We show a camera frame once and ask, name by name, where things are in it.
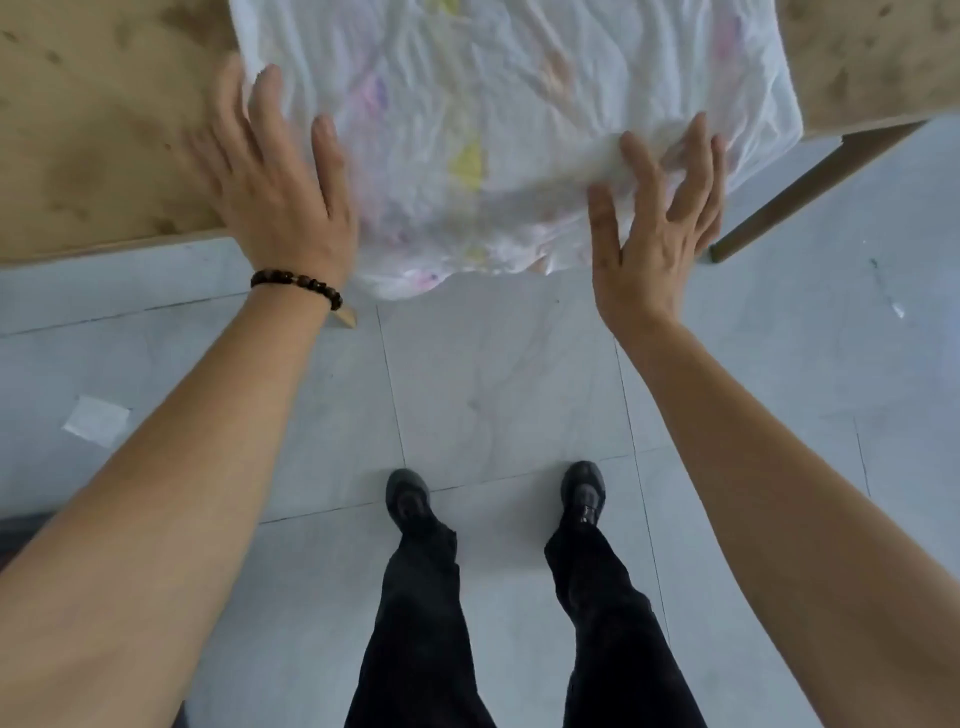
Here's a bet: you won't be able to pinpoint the white paper scrap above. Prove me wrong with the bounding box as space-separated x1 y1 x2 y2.
60 394 133 450

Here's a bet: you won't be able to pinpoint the person's left forearm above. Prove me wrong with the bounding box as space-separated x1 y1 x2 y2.
0 286 345 728

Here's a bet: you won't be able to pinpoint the dark beaded bracelet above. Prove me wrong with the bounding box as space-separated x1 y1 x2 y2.
249 268 345 313

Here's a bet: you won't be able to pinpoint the white stained cloth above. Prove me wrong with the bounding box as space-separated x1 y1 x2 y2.
227 0 805 302

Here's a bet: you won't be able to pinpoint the black shoe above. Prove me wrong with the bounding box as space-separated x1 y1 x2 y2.
560 459 608 532
384 468 439 536

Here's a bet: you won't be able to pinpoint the person's right hand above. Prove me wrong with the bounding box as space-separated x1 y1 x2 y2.
586 112 728 335

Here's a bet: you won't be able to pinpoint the black left shoe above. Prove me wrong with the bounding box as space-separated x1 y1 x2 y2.
384 468 439 536

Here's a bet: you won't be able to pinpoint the person's left hand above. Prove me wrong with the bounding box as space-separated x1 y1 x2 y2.
189 52 360 295

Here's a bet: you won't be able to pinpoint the person's right forearm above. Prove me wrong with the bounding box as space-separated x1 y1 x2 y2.
612 313 960 728

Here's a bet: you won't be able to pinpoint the black right shoe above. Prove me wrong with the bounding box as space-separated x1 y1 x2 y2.
560 459 608 532

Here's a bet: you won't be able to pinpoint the black trousers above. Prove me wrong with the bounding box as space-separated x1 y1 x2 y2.
344 516 711 728

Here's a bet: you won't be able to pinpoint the long wooden table leg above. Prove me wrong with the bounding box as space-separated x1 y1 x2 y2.
708 120 929 264

